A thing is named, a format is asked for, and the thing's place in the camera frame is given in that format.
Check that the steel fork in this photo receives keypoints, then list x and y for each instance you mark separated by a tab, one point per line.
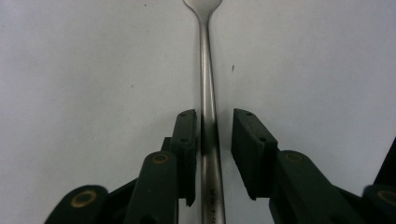
208	93

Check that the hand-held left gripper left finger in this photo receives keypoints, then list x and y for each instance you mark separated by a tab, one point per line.
183	155

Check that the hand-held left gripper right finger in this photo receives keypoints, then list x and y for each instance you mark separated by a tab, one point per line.
252	155

